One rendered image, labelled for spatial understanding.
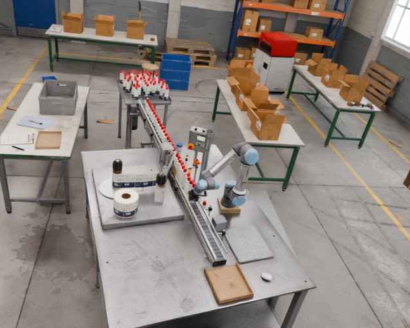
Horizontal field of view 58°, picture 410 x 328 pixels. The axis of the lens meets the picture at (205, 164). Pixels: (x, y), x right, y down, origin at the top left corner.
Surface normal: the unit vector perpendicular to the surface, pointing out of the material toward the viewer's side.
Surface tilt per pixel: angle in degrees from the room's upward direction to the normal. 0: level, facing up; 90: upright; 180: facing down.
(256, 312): 3
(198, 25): 90
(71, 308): 0
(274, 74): 90
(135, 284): 0
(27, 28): 90
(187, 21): 90
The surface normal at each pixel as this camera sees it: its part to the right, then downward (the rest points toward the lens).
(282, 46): 0.34, 0.54
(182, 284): 0.15, -0.84
